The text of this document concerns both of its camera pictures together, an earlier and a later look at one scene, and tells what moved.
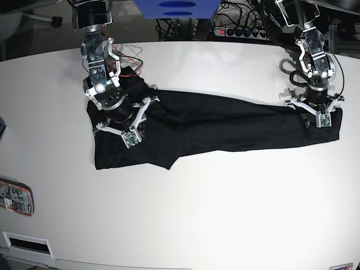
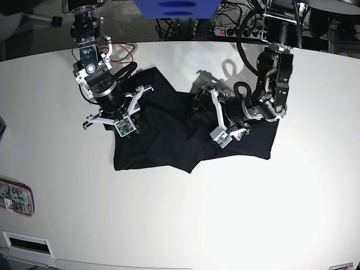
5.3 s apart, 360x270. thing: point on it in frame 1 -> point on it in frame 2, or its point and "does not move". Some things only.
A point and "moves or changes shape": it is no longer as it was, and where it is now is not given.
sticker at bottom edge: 349,266 does not move
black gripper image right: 315,95 -> 233,110
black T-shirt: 168,125 moves or changes shape
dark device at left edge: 3,125 does not move
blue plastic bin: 177,9 does not move
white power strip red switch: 240,32 does not move
